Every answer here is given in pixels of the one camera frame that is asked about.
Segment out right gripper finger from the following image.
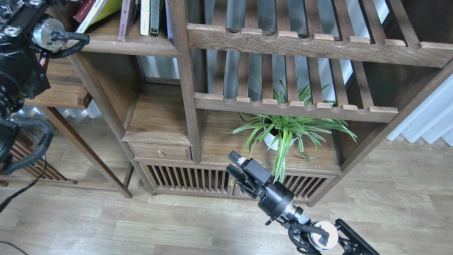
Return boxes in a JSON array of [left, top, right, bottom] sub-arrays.
[[228, 150, 247, 168], [226, 164, 245, 183]]

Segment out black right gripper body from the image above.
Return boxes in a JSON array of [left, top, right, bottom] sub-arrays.
[[233, 158, 296, 220]]

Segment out maroon book white characters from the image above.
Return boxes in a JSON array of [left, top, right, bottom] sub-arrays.
[[118, 0, 140, 41]]

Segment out yellow green book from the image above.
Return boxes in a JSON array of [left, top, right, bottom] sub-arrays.
[[75, 0, 122, 33]]

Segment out red book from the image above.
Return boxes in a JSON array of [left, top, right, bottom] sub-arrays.
[[74, 0, 96, 23]]

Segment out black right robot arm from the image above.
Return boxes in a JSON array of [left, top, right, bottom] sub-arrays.
[[226, 151, 378, 255]]

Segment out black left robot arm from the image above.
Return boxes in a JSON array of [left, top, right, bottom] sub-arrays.
[[0, 0, 90, 175]]

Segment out white plant pot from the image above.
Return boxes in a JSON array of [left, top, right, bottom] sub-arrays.
[[264, 129, 297, 151]]

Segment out spider plant green leaves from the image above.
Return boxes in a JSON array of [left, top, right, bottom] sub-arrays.
[[223, 76, 357, 183]]

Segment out dark wooden bookshelf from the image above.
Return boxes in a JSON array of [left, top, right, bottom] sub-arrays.
[[70, 0, 452, 206]]

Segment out pale upright book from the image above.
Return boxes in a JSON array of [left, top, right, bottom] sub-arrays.
[[165, 0, 174, 41]]

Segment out white upright book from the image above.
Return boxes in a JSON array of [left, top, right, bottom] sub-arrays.
[[140, 0, 151, 36]]

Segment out white curtain right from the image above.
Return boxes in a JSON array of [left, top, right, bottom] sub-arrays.
[[387, 75, 453, 146]]

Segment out wooden side table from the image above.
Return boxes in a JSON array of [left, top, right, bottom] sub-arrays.
[[25, 58, 133, 198]]

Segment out black floor cable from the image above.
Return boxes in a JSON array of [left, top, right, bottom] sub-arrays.
[[0, 156, 48, 255]]

